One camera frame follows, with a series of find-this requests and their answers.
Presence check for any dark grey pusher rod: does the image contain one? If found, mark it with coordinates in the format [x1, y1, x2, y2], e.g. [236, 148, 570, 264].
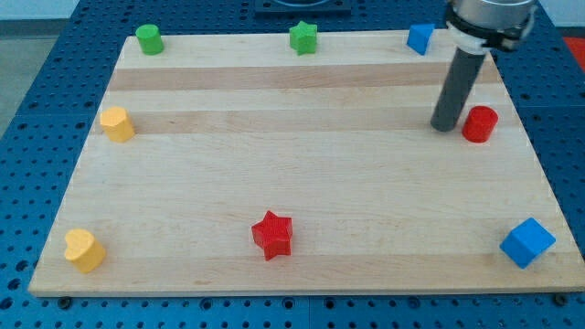
[431, 48, 485, 133]

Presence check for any yellow hexagon block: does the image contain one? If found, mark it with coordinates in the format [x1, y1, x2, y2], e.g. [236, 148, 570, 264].
[99, 107, 135, 143]

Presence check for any blue cube block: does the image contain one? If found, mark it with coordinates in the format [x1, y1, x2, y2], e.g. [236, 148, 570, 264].
[499, 218, 557, 269]

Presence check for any green star block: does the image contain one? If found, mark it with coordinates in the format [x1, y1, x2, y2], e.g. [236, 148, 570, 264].
[289, 21, 318, 56]

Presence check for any red cylinder block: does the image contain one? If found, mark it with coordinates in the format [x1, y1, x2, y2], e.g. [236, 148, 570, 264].
[462, 106, 499, 143]

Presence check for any yellow heart block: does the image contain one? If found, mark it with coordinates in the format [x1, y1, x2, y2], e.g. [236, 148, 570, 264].
[64, 228, 107, 273]

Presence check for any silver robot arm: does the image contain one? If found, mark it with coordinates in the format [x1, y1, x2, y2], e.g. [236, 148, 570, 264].
[445, 0, 537, 55]

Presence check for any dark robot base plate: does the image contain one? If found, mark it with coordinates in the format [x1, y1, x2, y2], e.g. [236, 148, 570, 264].
[252, 0, 352, 15]

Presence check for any wooden board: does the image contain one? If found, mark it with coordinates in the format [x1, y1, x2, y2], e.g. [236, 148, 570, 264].
[29, 29, 584, 297]

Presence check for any blue triangle block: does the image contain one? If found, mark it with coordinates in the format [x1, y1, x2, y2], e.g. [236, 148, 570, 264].
[407, 24, 435, 56]

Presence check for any red star block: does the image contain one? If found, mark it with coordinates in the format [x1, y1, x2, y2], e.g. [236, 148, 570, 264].
[251, 210, 293, 261]

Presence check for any green cylinder block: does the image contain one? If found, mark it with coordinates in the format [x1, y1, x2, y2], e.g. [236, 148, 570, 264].
[135, 24, 165, 56]

